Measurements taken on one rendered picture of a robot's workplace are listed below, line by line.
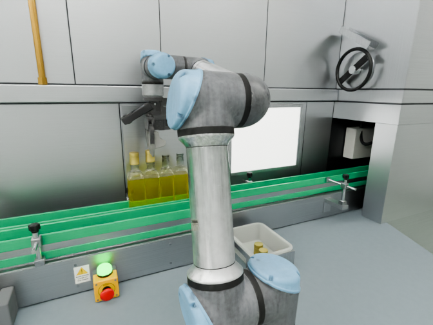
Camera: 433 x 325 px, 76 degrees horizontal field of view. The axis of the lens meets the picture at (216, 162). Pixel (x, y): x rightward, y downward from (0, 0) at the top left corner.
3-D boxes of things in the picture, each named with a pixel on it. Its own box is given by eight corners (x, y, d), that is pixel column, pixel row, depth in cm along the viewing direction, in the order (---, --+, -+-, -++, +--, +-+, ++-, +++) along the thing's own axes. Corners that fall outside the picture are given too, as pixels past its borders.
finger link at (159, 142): (167, 156, 101) (165, 130, 100) (151, 157, 99) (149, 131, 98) (165, 155, 104) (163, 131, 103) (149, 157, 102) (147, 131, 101)
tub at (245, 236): (259, 239, 121) (261, 221, 119) (294, 268, 102) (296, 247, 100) (224, 248, 114) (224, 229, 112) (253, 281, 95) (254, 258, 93)
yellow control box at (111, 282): (117, 284, 93) (115, 264, 91) (120, 298, 87) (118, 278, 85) (94, 289, 90) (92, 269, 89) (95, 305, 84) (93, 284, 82)
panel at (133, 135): (294, 166, 155) (299, 103, 146) (298, 167, 152) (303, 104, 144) (126, 187, 118) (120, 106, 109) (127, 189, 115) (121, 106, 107)
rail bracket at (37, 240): (49, 261, 84) (42, 220, 81) (46, 275, 78) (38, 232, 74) (33, 264, 83) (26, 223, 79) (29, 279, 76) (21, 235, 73)
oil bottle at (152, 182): (158, 216, 114) (156, 166, 108) (162, 222, 109) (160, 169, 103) (145, 218, 111) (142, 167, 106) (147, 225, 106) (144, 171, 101)
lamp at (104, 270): (111, 267, 90) (111, 259, 89) (113, 275, 86) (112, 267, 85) (96, 271, 88) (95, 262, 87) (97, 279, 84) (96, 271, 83)
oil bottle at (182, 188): (185, 211, 119) (184, 163, 114) (189, 216, 114) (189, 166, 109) (173, 213, 117) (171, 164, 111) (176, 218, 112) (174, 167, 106)
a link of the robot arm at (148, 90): (144, 84, 93) (140, 84, 100) (144, 98, 94) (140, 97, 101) (165, 84, 96) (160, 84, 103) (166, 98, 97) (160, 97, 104)
